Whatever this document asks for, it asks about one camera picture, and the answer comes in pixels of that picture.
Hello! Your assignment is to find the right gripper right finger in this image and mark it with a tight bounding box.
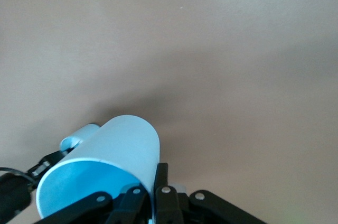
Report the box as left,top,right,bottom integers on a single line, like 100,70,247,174
152,162,266,224

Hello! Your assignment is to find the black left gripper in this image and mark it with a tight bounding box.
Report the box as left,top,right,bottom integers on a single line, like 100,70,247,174
0,151,70,219

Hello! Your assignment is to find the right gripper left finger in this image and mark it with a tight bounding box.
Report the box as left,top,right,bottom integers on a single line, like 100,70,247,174
34,185,149,224

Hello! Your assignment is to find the blue plastic cup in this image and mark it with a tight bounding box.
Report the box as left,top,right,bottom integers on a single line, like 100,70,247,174
35,114,161,221
59,122,101,156

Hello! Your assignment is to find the brown table mat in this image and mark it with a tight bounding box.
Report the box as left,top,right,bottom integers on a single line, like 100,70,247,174
0,0,338,224

